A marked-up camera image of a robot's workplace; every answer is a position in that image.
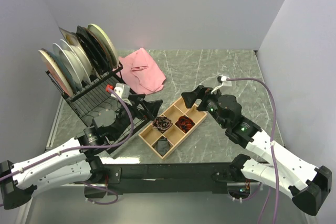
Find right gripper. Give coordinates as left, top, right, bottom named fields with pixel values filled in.
left=181, top=85, right=228, bottom=129

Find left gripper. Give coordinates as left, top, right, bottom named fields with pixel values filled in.
left=111, top=94, right=163, bottom=141

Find teal glazed plate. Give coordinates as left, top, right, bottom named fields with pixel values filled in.
left=46, top=50, right=78, bottom=93

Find white deep plate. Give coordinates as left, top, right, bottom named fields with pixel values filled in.
left=53, top=43, right=84, bottom=91

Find pink and cream plate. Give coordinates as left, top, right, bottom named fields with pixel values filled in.
left=38, top=49, right=74, bottom=97

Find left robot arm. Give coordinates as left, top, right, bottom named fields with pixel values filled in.
left=1, top=91, right=163, bottom=210

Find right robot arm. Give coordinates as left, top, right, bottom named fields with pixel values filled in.
left=182, top=85, right=332, bottom=216

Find floral rolled tie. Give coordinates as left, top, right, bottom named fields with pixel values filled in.
left=152, top=115, right=172, bottom=133

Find wooden compartment tray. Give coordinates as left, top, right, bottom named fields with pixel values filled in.
left=139, top=97, right=207, bottom=159

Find orange and black rolled tie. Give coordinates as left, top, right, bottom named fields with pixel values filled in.
left=175, top=115, right=195, bottom=133

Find pink folded cloth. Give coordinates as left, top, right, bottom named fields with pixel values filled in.
left=119, top=48, right=166, bottom=95

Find grey rolled cloth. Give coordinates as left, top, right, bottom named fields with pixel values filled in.
left=154, top=136, right=171, bottom=156

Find white round plate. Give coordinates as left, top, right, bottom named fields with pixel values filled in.
left=60, top=39, right=93, bottom=84

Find brown rimmed dark plate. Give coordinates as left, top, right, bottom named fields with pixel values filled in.
left=84, top=28, right=110, bottom=71

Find black ribbed plate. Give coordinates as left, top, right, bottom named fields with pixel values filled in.
left=76, top=25, right=106, bottom=75

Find pale green plate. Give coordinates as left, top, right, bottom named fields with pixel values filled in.
left=88, top=24, right=119, bottom=69

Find square patterned glass plate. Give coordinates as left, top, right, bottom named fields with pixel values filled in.
left=58, top=27, right=81, bottom=48

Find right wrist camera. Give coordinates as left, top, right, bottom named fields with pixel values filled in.
left=211, top=75, right=232, bottom=94

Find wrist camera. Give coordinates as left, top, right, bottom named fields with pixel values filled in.
left=106, top=83, right=130, bottom=99
left=211, top=75, right=232, bottom=94

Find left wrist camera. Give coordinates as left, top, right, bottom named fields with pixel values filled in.
left=106, top=83, right=130, bottom=99

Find black wire dish rack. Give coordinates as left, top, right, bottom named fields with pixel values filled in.
left=46, top=66, right=151, bottom=151

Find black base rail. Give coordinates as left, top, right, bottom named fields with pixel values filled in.
left=84, top=158, right=248, bottom=195

